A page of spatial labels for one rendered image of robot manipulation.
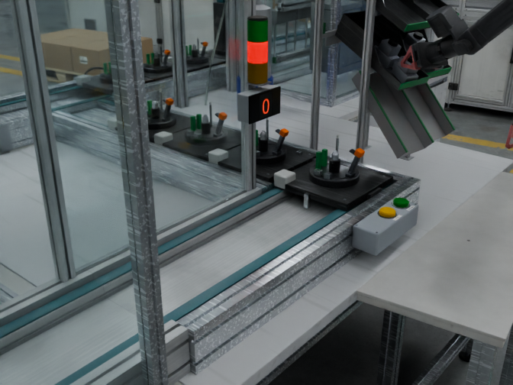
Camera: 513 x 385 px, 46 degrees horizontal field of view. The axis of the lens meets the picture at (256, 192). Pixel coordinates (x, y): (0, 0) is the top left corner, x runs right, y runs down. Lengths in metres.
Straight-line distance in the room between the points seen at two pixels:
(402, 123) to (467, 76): 3.82
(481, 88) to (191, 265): 4.56
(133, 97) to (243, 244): 0.72
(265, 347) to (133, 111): 0.60
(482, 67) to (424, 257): 4.18
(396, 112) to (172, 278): 0.91
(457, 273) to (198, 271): 0.62
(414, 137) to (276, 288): 0.81
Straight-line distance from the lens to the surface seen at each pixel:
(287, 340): 1.25
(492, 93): 5.68
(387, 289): 1.43
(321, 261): 1.40
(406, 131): 1.89
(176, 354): 1.13
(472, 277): 1.53
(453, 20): 1.64
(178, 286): 1.32
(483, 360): 1.42
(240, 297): 1.20
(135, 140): 0.83
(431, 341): 2.73
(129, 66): 0.80
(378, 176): 1.73
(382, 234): 1.46
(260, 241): 1.47
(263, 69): 1.49
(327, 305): 1.36
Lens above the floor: 1.64
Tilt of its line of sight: 25 degrees down
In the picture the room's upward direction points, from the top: straight up
